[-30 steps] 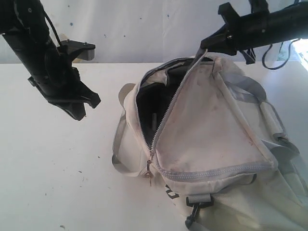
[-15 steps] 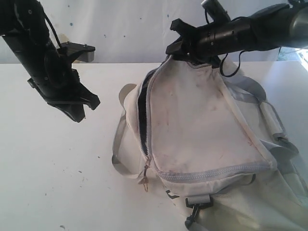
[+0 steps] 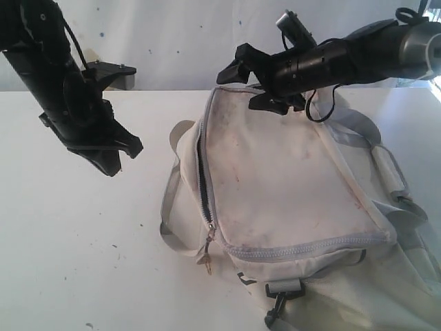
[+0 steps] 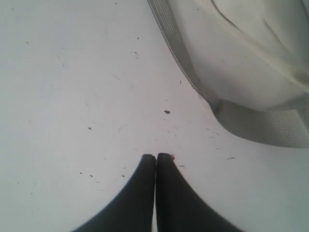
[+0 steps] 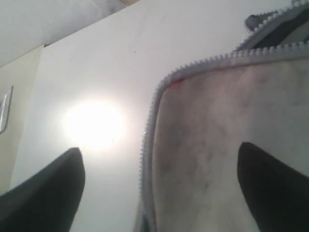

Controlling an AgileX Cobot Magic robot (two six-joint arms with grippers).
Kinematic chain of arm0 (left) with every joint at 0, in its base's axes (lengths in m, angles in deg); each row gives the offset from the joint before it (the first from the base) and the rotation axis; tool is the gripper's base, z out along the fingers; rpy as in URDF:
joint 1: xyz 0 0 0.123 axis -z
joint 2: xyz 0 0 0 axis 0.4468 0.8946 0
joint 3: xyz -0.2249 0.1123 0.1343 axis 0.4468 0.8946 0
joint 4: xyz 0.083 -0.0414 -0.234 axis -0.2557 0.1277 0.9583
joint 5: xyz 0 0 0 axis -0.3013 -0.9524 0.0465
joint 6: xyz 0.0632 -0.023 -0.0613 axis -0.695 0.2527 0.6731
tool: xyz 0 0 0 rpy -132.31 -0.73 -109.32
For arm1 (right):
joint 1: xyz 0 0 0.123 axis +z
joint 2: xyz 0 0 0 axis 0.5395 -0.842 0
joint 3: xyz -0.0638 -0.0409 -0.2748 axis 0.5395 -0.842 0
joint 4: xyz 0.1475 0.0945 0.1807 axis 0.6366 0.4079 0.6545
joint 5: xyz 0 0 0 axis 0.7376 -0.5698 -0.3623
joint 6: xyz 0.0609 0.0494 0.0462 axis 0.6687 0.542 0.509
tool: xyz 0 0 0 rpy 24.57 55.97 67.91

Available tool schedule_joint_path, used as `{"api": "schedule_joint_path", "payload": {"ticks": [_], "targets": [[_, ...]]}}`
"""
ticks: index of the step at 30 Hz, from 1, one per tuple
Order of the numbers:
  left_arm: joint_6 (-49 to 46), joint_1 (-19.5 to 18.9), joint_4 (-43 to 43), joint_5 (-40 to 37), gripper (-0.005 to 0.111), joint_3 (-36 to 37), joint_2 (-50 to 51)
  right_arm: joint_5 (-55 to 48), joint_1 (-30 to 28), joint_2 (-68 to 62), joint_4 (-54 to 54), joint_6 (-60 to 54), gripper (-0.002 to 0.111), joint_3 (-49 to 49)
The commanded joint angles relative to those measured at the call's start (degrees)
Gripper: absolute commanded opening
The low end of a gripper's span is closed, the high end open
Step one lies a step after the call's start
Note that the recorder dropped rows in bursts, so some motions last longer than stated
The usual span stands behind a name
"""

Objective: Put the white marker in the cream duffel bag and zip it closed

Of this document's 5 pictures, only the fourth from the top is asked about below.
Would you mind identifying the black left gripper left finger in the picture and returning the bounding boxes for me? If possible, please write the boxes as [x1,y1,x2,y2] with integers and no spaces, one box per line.
[75,154,156,232]

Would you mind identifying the white fabric backpack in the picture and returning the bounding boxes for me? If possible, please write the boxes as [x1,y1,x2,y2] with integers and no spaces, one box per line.
[148,0,309,148]

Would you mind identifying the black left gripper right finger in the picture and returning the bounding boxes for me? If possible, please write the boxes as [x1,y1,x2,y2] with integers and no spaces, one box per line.
[155,153,240,232]

